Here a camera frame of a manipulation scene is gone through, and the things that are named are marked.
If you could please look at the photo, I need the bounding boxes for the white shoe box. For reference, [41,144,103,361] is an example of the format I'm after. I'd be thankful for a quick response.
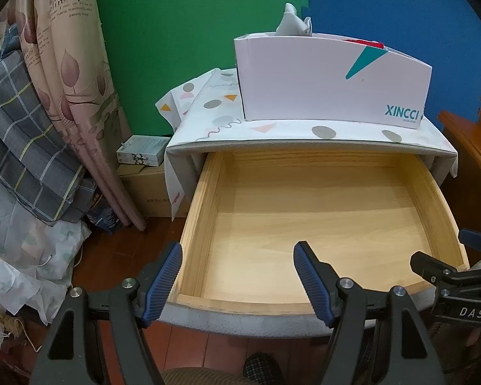
[233,32,433,130]

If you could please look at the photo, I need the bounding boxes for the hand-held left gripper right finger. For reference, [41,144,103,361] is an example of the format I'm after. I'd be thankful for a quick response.
[293,241,450,385]

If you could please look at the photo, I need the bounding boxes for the white printed bedsheet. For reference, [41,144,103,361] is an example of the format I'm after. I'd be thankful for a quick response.
[0,168,93,325]

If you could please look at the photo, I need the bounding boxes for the wooden drawer with grey front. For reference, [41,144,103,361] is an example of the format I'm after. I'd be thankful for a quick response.
[160,149,471,338]

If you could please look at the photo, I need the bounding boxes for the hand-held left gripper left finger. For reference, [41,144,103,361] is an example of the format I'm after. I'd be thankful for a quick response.
[31,241,184,385]

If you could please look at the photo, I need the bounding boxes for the dark plaid slipper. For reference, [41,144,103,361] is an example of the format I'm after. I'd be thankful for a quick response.
[244,352,283,385]

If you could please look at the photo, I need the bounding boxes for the pink leaf print curtain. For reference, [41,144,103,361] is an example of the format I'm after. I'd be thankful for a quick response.
[0,0,147,232]

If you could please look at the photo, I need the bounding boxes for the small white teal box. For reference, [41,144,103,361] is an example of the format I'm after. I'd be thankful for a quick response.
[116,135,170,167]

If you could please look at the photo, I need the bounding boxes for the white patterned cover cloth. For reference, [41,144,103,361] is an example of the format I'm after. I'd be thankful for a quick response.
[154,67,460,221]

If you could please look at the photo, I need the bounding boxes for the dark blue printed bag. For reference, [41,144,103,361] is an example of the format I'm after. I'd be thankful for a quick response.
[86,190,123,235]

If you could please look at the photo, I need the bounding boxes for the brown cardboard box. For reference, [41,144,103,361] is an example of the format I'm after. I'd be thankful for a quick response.
[116,164,193,219]

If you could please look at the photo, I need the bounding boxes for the pale grey underwear roll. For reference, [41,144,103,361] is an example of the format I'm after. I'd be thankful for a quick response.
[276,3,314,38]

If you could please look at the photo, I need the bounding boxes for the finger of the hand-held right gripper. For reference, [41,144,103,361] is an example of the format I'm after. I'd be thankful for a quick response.
[458,228,481,252]
[409,251,471,289]

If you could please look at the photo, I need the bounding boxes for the blue foam mat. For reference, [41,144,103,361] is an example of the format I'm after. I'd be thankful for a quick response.
[297,0,481,125]

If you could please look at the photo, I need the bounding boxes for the red embroidered sock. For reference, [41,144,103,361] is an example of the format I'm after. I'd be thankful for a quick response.
[342,39,386,50]

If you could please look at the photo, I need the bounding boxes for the green foam mat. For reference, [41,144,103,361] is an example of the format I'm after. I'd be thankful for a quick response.
[94,0,309,161]

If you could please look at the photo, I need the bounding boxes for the grey plaid blanket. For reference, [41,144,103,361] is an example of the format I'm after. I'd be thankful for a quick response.
[0,24,99,223]

